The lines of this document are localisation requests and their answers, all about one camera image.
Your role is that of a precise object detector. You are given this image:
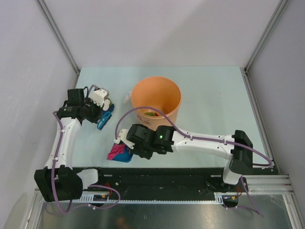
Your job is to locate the aluminium frame rail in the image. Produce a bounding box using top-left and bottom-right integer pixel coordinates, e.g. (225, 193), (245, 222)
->
(245, 175), (294, 195)

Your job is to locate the orange plastic bucket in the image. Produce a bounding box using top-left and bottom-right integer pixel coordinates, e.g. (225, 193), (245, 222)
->
(131, 76), (182, 130)

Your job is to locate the white paper scrap right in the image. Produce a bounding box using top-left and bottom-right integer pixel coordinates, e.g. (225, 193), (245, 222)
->
(123, 93), (131, 104)

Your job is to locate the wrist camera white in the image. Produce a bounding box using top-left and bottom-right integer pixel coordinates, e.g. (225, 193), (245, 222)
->
(91, 88), (109, 108)
(114, 129), (135, 149)

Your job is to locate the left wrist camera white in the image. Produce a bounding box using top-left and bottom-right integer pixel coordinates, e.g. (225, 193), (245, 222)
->
(91, 88), (109, 108)

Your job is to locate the white cable duct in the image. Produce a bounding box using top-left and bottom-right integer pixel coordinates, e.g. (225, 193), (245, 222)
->
(75, 192), (224, 205)

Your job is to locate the blue plastic dustpan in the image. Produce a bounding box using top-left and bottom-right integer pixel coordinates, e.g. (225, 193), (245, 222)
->
(107, 144), (132, 163)

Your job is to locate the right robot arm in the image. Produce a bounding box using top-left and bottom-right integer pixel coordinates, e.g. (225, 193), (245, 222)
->
(121, 124), (253, 191)

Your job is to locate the green paper scrap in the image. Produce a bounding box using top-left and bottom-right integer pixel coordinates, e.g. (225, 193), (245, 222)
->
(144, 112), (155, 116)

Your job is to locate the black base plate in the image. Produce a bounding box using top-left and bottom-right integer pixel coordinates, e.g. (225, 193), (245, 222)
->
(96, 167), (248, 197)

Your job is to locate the blue hand brush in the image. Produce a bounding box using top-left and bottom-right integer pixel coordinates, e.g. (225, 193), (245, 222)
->
(97, 111), (112, 130)

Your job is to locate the aluminium corner post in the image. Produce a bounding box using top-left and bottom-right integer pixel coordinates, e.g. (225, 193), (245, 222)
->
(35, 0), (80, 76)
(244, 0), (291, 72)

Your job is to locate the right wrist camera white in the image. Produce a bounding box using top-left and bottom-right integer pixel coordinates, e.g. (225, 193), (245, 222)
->
(114, 129), (135, 149)

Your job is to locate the left aluminium corner post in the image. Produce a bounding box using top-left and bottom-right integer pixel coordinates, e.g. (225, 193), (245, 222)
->
(35, 0), (80, 76)

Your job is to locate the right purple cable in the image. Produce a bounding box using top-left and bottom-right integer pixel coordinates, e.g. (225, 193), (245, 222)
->
(114, 106), (275, 218)

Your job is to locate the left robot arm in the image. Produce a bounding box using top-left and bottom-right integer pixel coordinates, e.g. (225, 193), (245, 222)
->
(34, 85), (109, 202)

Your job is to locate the right aluminium corner post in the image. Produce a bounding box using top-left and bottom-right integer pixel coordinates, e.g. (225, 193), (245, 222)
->
(244, 0), (291, 72)

